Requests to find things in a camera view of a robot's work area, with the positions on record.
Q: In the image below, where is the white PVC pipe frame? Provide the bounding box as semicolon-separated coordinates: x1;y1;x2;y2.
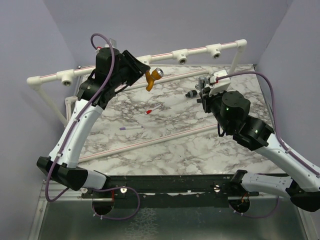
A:
26;39;248;165

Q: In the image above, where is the orange plastic faucet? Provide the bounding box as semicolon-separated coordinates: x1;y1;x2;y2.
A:
145;67;164;92

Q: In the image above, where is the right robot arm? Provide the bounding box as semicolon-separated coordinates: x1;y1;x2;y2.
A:
199;87;320;212

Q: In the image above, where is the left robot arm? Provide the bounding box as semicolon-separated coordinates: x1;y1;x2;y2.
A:
36;48;150;198

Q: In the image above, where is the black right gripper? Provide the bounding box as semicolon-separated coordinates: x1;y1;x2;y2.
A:
200;85;231;133

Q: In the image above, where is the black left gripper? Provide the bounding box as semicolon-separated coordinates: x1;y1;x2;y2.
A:
111;50;150;88

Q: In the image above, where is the red white marker pen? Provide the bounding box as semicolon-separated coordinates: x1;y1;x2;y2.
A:
145;104;162;115

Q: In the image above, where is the black mounting rail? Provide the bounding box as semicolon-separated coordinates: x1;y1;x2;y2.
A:
81;174;247;209

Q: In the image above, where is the purple white marker pen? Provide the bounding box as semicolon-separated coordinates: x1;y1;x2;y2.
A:
119;125;143;131

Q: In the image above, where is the chrome metal faucet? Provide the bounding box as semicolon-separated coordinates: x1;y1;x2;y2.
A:
195;77;210;92

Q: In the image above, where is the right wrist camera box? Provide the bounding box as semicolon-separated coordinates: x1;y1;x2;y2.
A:
209;69;231;97

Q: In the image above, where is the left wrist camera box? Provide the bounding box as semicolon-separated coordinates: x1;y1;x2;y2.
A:
97;38;117;50

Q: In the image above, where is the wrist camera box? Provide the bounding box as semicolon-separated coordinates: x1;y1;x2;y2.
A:
97;38;117;50
209;69;231;97

